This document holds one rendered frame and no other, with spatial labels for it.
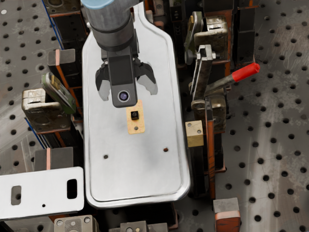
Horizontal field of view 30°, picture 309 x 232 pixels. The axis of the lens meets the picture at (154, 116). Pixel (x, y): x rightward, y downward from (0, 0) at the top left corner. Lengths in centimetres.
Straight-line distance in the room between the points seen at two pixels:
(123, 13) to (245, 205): 70
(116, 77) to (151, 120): 24
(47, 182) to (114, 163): 15
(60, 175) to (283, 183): 59
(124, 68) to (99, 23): 12
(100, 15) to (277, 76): 82
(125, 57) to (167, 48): 32
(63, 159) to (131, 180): 17
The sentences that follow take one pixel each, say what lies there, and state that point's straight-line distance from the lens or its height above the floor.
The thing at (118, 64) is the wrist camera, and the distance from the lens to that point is 106.
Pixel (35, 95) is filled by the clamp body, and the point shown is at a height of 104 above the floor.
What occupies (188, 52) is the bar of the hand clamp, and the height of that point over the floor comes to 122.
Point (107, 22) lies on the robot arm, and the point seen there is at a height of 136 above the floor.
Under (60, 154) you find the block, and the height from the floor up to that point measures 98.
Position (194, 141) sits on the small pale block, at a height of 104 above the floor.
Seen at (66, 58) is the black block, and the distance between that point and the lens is 141.
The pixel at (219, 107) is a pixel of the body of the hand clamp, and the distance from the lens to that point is 122.
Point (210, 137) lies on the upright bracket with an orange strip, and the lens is 115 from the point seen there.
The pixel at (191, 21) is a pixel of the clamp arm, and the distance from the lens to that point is 130.
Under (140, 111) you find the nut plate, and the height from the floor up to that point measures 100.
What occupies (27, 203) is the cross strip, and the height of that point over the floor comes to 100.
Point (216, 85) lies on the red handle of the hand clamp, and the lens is 120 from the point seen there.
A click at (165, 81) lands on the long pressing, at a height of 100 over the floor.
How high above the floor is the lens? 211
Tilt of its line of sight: 61 degrees down
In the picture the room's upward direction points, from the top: 12 degrees counter-clockwise
